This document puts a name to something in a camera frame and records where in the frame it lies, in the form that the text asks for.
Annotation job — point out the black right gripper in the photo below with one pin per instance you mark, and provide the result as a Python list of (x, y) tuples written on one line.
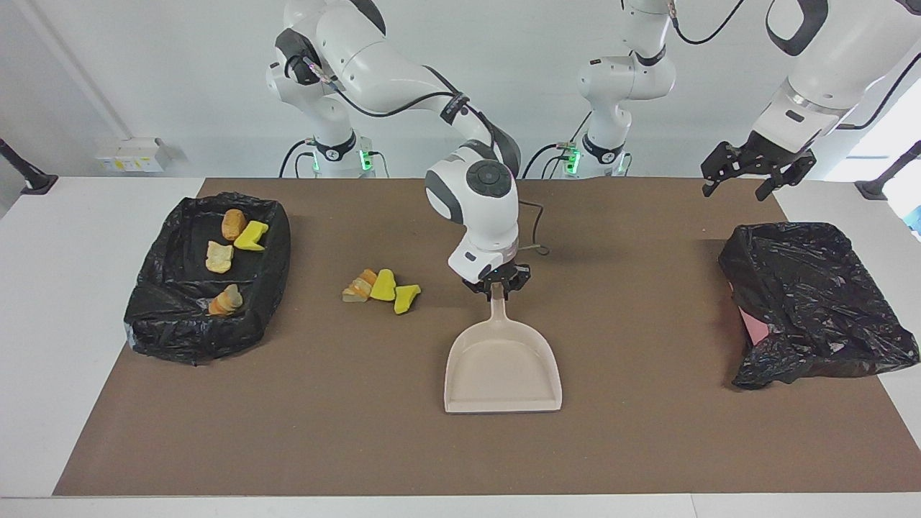
[(514, 273)]

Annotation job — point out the black trash bag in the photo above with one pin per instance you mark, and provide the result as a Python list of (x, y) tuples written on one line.
[(813, 302), (209, 324)]

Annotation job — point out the brown table mat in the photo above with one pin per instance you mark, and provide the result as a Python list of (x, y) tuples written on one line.
[(360, 432)]

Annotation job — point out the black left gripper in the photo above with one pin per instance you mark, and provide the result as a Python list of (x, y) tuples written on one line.
[(766, 151)]

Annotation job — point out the white wall socket box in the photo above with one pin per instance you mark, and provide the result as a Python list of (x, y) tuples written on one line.
[(129, 155)]

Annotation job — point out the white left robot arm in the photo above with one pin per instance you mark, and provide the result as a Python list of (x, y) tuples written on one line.
[(626, 79)]

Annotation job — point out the yellow notched sponge piece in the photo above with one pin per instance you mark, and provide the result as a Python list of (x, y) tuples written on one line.
[(252, 236)]

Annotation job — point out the brown bread shaped piece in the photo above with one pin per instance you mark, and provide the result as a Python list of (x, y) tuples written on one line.
[(233, 224)]

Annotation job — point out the beige crumbly sponge piece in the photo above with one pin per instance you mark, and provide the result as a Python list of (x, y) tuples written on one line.
[(219, 257), (227, 301)]

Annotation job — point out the black stand foot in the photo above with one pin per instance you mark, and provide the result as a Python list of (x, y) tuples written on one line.
[(29, 180), (874, 188)]

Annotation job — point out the beige plastic dustpan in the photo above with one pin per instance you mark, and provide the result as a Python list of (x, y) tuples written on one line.
[(504, 374)]

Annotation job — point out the light blue object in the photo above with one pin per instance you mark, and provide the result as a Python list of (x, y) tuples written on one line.
[(916, 219)]

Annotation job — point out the pink bin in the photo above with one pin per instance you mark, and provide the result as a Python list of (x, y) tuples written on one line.
[(757, 329)]

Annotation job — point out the orange striped sponge piece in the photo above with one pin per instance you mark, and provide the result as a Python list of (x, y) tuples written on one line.
[(358, 289)]

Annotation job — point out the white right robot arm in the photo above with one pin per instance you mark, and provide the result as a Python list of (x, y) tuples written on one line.
[(489, 208)]

